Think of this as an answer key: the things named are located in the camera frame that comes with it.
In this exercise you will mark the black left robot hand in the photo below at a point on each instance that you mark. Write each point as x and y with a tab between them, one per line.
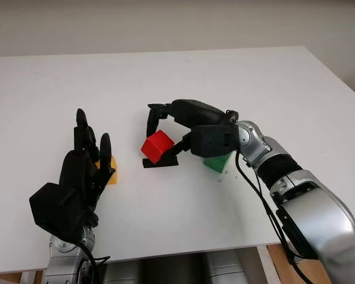
80	171

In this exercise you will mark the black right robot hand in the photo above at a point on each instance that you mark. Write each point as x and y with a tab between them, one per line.
198	112

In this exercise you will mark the yellow wooden block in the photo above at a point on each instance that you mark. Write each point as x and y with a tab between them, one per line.
114	176

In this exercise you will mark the red wooden block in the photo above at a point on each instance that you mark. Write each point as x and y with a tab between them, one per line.
156	145

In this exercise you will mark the green wooden block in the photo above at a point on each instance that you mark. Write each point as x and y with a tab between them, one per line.
216	164

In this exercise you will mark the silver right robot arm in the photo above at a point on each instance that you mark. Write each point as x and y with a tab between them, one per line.
313	207

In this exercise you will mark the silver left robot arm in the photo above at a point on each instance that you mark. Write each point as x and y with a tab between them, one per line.
65	257

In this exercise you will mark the black tape strip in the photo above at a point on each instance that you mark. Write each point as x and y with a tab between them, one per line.
168	164

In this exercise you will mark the white table leg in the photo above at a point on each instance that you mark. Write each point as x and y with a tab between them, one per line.
28	278
264	263

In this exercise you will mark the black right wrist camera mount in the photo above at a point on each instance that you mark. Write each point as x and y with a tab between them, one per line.
213	140

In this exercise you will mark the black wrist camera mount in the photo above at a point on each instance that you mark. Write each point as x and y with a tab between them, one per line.
54	207
213	140

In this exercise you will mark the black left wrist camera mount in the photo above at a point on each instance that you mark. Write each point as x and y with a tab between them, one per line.
54	207

